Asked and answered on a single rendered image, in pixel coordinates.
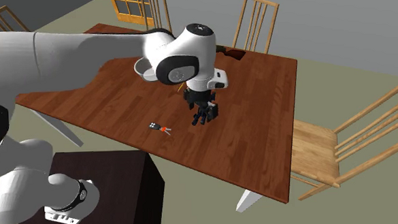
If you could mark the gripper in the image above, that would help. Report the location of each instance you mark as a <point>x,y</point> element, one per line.
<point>200,97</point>

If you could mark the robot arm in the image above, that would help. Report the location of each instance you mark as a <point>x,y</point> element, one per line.
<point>67,59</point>

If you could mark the black box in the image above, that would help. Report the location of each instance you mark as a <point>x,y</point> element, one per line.
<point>213,113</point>

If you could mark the yellow pencil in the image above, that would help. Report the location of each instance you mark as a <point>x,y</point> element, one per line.
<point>181,87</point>

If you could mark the black key fob with keys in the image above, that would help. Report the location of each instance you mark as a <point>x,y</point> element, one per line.
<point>154,126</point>

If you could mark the brown wooden table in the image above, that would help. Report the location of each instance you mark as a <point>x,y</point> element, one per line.
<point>252,123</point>

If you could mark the white bowl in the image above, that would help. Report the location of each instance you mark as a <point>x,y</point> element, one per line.
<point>144,72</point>

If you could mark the dark brown flat object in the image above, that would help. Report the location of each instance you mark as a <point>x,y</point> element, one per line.
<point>234,54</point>

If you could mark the dark robot stand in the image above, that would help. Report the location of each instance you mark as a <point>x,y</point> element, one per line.
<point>122,194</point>

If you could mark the light wooden chair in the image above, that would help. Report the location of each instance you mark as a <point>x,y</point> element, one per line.
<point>314,150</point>
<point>271,22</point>
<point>166,13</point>
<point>3,12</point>

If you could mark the orange framed glass door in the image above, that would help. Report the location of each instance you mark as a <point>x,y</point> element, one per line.
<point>117,11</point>

